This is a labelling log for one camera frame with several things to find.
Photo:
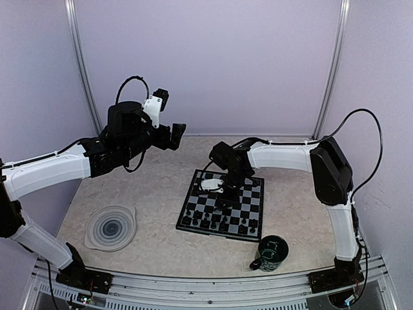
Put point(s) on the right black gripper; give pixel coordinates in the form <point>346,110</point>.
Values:
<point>232,200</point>

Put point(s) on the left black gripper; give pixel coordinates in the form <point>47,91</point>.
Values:
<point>164,143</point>

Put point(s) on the black grey chess board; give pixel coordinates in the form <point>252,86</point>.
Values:
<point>204,207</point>

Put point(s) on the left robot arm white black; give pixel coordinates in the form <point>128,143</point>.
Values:
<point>21,178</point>

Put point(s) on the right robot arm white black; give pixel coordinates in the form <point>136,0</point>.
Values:
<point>334,188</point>

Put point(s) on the dark green mug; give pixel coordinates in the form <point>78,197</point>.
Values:
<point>271,253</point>

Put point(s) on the clear collapsible silicone bowl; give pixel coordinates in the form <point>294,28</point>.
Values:
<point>111,228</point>

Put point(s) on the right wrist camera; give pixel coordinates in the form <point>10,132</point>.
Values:
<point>211,185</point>

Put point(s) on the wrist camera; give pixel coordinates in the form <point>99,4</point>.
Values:
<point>211,185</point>
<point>154,105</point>

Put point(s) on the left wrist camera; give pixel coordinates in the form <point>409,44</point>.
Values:
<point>154,105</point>

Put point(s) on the left aluminium corner post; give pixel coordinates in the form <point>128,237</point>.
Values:
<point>70,7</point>

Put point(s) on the aluminium corner post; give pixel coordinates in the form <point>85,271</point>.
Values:
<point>70,7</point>
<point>334,67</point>

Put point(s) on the right aluminium corner post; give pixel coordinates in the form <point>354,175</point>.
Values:
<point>334,67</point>

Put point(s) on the aluminium front rail frame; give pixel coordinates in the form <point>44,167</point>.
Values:
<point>138,291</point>

